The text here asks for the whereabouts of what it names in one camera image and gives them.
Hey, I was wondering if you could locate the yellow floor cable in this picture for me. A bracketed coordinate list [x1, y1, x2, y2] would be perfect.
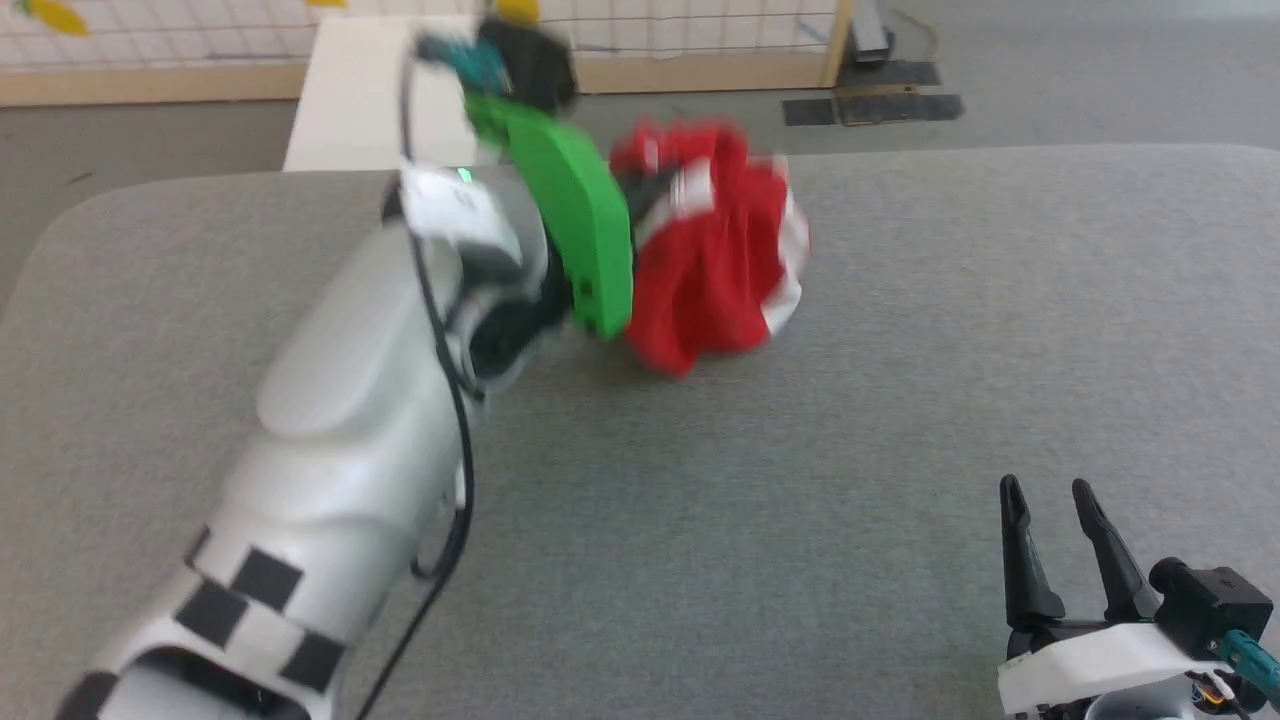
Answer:
[893, 8, 942, 63]

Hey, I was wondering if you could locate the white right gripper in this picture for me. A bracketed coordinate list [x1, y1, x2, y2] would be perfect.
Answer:
[998, 474, 1241, 720]

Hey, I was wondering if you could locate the wooden frame with net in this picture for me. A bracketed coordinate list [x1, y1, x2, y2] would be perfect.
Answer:
[0, 0, 861, 109]

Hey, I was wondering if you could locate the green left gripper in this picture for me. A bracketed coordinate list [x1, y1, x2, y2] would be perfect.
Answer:
[465, 90, 683, 341]

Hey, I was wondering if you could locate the red and white garment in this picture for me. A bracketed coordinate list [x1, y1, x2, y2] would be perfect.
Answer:
[608, 116, 812, 380]

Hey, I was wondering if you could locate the white square pillar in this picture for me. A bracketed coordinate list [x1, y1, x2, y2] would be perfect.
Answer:
[283, 14, 503, 173]

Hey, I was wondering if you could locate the long black floor mat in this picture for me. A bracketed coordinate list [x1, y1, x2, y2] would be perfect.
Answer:
[837, 92, 965, 127]

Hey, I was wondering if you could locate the dark grey floor mat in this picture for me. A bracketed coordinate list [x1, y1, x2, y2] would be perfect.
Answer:
[838, 59, 942, 89]

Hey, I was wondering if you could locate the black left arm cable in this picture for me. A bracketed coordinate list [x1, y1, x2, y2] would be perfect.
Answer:
[355, 45, 477, 720]

